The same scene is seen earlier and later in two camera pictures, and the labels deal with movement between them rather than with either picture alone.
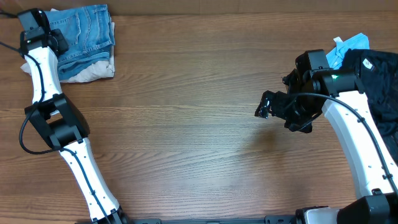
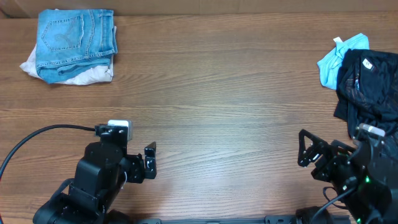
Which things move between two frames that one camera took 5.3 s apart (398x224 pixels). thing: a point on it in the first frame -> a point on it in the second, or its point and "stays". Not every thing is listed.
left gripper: x=58 y=40 -> x=138 y=172
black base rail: x=272 y=219 stays
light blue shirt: x=334 y=57 stays
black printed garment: x=377 y=73 stays
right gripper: x=279 y=99 -> x=337 y=154
